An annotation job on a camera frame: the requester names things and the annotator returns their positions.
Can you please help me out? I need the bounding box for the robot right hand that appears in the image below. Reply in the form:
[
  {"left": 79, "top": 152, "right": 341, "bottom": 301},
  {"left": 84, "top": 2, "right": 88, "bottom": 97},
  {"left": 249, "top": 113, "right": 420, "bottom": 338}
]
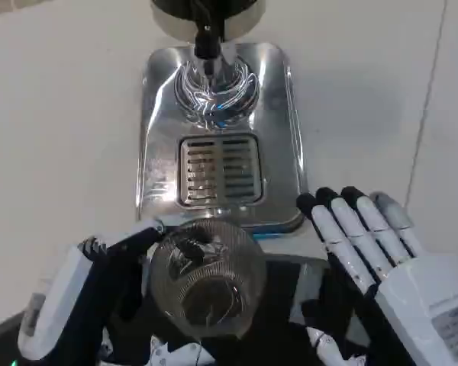
[{"left": 295, "top": 185, "right": 458, "bottom": 366}]

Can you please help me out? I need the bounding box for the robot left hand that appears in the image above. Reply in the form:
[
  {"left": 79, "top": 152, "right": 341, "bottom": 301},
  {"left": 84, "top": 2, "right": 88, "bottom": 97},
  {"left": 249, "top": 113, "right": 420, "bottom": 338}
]
[{"left": 17, "top": 217, "right": 215, "bottom": 366}]

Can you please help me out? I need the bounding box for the clear ribbed glass cup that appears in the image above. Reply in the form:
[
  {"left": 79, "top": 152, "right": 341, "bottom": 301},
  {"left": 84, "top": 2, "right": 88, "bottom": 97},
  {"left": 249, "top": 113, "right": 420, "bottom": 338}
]
[{"left": 148, "top": 218, "right": 269, "bottom": 341}]

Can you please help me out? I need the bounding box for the steel drain grid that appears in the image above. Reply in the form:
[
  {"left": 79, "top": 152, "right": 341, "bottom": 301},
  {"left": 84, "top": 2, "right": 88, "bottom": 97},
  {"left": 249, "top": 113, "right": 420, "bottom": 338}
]
[{"left": 178, "top": 133, "right": 262, "bottom": 206}]

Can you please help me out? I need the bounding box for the steel drip tray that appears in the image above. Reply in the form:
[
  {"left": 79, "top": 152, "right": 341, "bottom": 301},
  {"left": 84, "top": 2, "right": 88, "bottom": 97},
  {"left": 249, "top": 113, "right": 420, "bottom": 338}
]
[{"left": 136, "top": 42, "right": 307, "bottom": 239}]

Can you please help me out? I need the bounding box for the black dispenser tap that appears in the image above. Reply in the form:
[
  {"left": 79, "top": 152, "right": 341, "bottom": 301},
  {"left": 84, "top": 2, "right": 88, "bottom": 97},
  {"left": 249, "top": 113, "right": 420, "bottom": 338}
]
[{"left": 192, "top": 0, "right": 227, "bottom": 77}]

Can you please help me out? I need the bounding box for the steel drink dispenser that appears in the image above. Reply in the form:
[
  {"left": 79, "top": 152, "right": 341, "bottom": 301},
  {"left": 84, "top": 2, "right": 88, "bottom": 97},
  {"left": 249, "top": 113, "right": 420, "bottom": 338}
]
[{"left": 150, "top": 0, "right": 267, "bottom": 77}]

